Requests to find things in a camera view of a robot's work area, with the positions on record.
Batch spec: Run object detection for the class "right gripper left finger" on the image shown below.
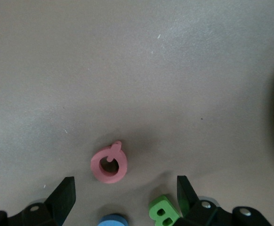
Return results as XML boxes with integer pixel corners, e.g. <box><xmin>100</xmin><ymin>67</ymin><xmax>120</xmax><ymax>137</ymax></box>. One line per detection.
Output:
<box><xmin>0</xmin><ymin>176</ymin><xmax>77</xmax><ymax>226</ymax></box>

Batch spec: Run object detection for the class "brown table cover sheet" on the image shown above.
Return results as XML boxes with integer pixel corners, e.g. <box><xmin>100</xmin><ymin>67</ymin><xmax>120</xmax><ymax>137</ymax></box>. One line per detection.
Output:
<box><xmin>0</xmin><ymin>0</ymin><xmax>274</xmax><ymax>226</ymax></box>

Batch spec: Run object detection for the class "green foam letter B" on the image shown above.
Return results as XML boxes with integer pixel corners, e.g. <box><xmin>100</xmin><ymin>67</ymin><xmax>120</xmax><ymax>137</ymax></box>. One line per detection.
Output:
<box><xmin>148</xmin><ymin>194</ymin><xmax>184</xmax><ymax>226</ymax></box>

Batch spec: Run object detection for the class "pink foam letter Q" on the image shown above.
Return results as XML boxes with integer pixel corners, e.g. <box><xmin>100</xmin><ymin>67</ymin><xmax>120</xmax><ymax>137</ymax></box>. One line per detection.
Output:
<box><xmin>90</xmin><ymin>140</ymin><xmax>128</xmax><ymax>185</ymax></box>

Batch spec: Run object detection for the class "blue foam letter C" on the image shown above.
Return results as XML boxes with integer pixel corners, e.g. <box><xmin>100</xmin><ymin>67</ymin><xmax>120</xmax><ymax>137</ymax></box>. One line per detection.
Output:
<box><xmin>97</xmin><ymin>213</ymin><xmax>129</xmax><ymax>226</ymax></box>

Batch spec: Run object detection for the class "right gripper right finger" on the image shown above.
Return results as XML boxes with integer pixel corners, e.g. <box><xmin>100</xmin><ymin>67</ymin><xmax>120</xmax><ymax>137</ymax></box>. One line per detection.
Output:
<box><xmin>174</xmin><ymin>175</ymin><xmax>273</xmax><ymax>226</ymax></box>

